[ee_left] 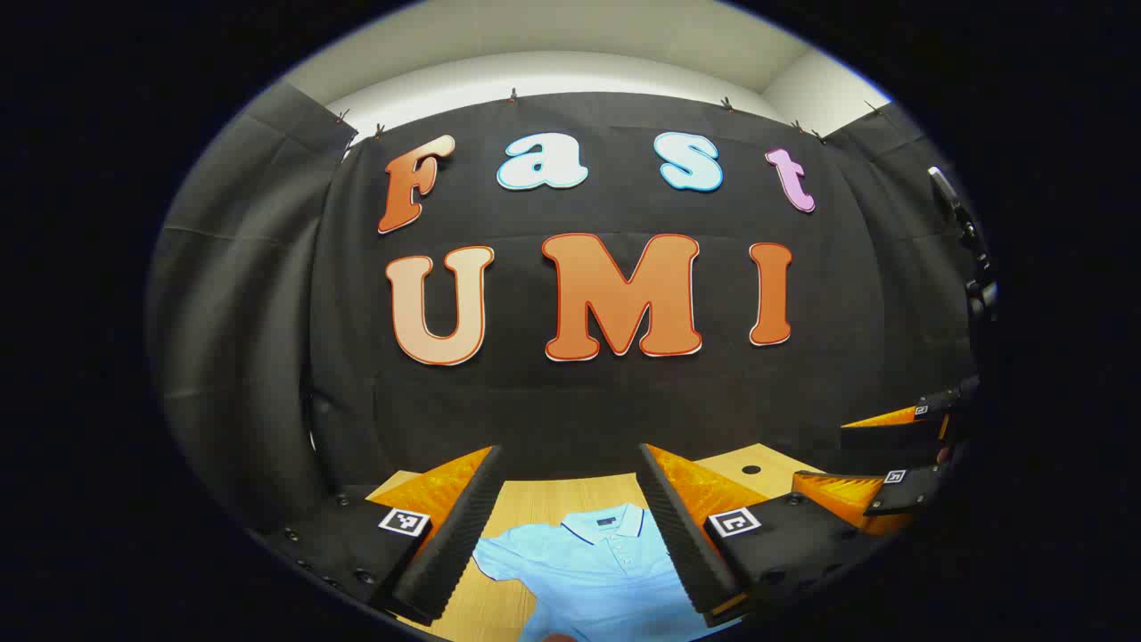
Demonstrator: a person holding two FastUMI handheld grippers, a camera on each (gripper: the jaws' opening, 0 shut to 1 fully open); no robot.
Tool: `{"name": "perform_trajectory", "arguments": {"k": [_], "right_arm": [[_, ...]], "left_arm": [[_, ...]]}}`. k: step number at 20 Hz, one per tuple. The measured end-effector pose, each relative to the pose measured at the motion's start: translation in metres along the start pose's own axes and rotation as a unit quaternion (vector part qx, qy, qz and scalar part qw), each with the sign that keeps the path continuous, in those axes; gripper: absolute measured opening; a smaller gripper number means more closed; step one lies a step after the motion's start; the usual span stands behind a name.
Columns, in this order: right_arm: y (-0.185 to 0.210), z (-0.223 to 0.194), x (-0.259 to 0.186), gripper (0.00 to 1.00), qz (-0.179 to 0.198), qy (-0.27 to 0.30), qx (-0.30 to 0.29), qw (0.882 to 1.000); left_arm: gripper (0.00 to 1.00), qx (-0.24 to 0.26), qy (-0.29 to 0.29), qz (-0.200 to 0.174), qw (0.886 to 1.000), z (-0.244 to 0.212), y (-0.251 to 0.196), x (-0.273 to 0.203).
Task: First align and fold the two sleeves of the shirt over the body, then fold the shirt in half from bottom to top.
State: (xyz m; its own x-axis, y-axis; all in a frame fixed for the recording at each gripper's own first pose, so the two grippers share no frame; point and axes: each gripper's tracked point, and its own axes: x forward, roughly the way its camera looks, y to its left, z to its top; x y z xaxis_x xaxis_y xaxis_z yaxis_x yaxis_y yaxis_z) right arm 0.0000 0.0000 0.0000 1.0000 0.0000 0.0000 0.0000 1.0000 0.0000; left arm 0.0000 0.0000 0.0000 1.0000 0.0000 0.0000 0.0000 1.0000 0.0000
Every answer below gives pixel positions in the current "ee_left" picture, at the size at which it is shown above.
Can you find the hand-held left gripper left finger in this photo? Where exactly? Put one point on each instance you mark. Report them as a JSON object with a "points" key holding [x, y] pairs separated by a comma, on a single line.
{"points": [[455, 553]]}

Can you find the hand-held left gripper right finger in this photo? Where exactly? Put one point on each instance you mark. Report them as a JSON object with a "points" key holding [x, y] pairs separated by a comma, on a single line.
{"points": [[682, 544]]}

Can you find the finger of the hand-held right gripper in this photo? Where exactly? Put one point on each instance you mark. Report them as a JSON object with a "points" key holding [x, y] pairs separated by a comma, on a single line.
{"points": [[909, 495], [882, 437]]}

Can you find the light blue T-shirt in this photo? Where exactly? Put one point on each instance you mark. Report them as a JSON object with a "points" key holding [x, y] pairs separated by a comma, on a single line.
{"points": [[597, 580]]}

